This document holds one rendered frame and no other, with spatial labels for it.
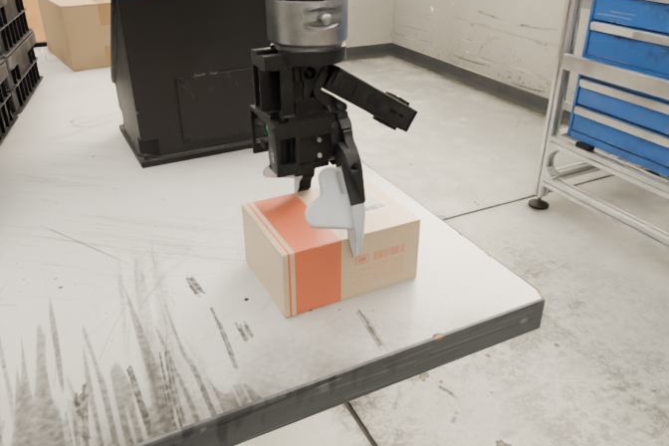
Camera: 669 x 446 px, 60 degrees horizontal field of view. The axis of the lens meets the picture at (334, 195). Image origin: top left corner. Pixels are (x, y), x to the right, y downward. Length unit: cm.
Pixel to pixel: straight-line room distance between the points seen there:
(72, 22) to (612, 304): 170
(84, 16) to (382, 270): 117
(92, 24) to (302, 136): 114
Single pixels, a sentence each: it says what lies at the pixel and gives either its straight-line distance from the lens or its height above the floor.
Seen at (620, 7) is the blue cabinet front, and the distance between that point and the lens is 212.
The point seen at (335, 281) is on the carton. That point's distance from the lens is 60.
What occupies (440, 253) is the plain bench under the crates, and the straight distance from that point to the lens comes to 71.
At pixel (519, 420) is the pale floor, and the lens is 151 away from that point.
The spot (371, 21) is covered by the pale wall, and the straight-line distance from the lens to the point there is 469.
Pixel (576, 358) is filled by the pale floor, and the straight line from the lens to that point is 172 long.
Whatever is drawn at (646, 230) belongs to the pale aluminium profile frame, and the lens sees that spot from 213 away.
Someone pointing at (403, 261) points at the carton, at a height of 73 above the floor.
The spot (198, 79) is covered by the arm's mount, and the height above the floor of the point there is 83.
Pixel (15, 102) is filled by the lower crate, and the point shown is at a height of 73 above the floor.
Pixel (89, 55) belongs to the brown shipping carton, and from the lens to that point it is 163.
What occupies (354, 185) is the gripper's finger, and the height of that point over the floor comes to 83.
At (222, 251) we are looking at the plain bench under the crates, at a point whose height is 70.
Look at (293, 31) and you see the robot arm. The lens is 52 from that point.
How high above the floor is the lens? 107
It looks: 27 degrees down
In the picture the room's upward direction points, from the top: straight up
